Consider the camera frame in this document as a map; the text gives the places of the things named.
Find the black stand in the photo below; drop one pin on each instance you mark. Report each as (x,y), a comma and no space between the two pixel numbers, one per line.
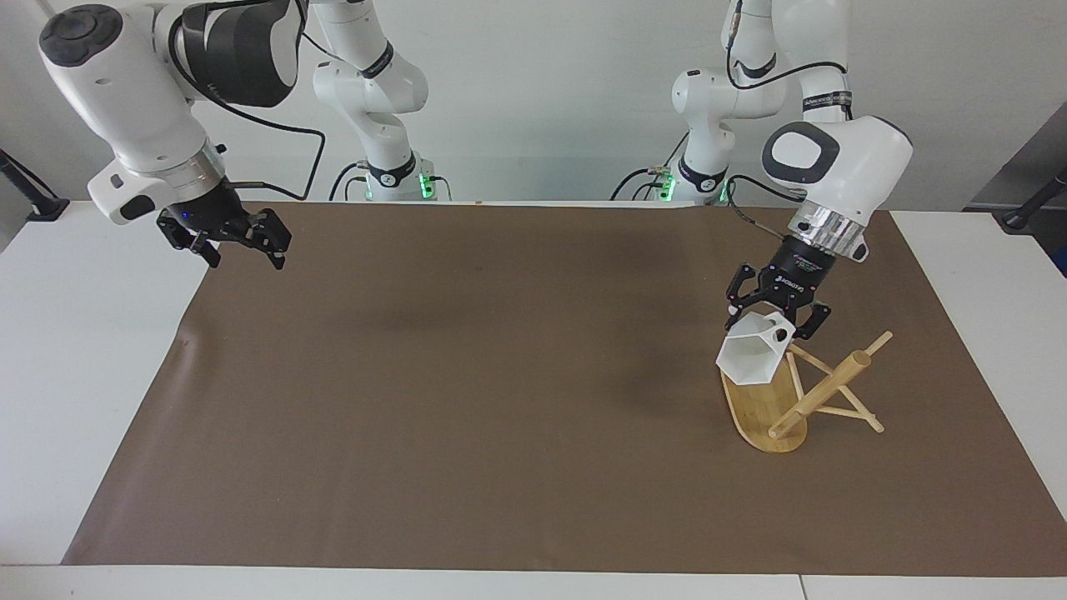
(37,200)
(1029,208)

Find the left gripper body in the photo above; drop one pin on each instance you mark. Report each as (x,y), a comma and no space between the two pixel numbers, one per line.
(802,268)

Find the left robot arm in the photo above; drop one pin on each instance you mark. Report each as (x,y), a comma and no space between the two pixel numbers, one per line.
(867,158)

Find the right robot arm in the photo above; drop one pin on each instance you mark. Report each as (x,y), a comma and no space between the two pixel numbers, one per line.
(117,92)

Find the wooden cup rack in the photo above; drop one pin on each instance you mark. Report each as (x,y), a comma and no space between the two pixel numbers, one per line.
(771,412)

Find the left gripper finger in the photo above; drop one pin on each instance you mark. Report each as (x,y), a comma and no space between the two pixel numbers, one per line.
(743,287)
(814,321)

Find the white faceted cup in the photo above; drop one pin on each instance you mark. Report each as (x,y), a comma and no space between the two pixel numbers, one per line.
(750,354)

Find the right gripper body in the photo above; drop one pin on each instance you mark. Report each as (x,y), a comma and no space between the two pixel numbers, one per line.
(218,215)

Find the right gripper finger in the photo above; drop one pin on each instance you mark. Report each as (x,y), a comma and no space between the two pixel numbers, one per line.
(208,252)
(273,237)

